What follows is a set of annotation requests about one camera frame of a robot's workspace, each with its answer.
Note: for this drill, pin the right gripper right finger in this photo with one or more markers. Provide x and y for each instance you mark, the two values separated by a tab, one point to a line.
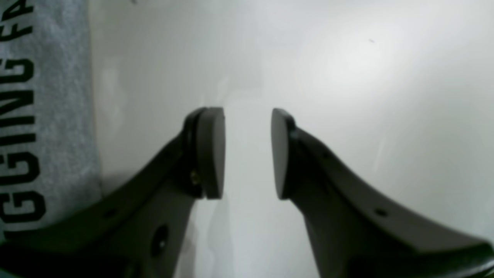
354	230

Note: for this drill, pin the grey T-shirt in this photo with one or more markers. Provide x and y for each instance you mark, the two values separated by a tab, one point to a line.
49	159

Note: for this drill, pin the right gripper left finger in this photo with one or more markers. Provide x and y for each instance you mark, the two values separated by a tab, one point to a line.
138	230

